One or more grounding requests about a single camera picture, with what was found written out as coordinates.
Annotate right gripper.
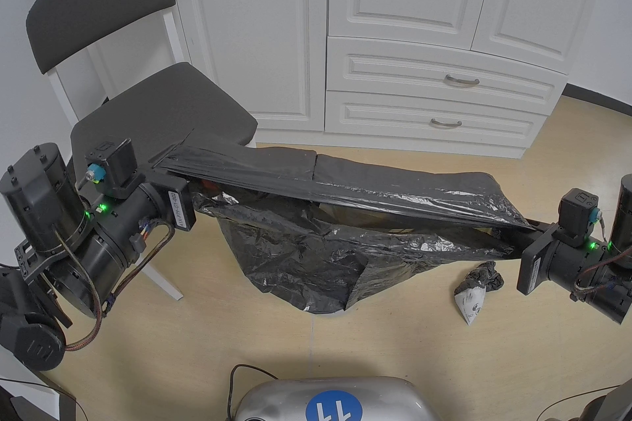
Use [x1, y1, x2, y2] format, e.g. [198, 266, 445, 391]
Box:
[513, 221, 610, 295]

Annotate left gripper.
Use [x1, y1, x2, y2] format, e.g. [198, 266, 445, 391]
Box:
[96, 131, 197, 252]

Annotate white printed wrapper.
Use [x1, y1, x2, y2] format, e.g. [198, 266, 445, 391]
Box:
[453, 261, 505, 327]

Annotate black plastic bag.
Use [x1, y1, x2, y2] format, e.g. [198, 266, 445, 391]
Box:
[160, 144, 539, 316]

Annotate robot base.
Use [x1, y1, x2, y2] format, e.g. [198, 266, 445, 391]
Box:
[239, 377, 437, 421]

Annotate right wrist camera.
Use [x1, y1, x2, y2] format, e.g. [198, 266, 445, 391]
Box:
[558, 188, 599, 247]

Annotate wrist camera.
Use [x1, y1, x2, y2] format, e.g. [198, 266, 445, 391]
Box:
[85, 139, 138, 199]
[558, 188, 599, 247]

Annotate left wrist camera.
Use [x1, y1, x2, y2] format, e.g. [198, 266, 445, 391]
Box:
[85, 139, 138, 199]

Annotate black cable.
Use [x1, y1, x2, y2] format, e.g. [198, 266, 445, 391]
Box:
[226, 364, 279, 421]

